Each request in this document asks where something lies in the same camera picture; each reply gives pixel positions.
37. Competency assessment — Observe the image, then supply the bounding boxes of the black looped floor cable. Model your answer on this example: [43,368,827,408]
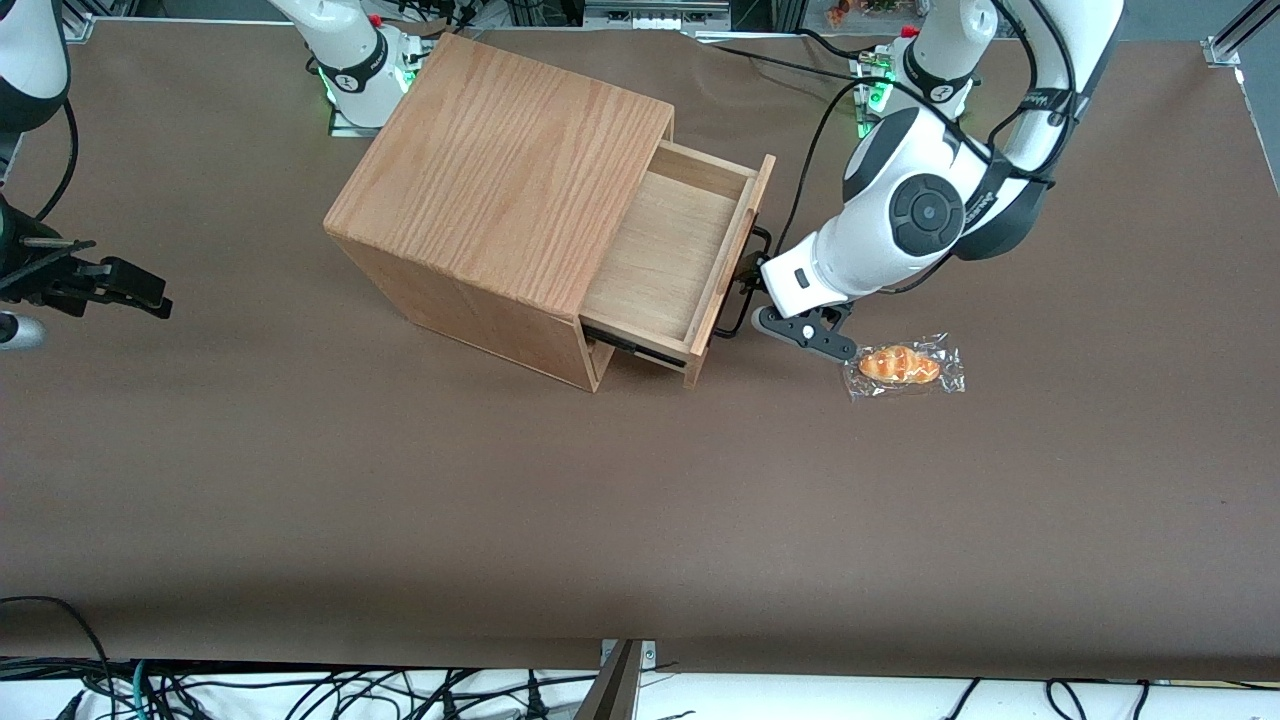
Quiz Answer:
[0,596,119,720]

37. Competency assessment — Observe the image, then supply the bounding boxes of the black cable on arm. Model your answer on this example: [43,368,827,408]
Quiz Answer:
[775,75,901,256]
[35,100,79,223]

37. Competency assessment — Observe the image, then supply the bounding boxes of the thin black cable on table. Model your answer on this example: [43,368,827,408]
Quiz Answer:
[700,40,863,81]

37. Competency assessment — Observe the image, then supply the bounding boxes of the bread roll in clear wrapper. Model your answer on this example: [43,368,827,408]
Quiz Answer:
[843,333,967,401]

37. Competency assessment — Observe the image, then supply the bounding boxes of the orange background items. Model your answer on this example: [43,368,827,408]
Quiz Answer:
[825,0,901,27]

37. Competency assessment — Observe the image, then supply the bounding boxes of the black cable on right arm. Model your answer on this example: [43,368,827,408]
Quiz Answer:
[35,100,79,223]

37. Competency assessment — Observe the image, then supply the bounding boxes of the wooden drawer with black handle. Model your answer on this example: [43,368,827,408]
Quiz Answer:
[580,140,778,389]

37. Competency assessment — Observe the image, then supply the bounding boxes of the dark metal post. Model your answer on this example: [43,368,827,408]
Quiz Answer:
[575,640,643,720]

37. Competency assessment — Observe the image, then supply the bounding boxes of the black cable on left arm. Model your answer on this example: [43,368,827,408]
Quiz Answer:
[775,75,901,256]

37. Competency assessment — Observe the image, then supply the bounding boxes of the grey background equipment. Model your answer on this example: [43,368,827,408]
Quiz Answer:
[583,0,733,31]

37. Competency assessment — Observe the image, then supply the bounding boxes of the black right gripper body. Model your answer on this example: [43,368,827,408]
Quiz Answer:
[0,205,101,311]

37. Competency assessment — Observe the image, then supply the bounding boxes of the wooden drawer cabinet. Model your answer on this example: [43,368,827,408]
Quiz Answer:
[323,32,676,393]

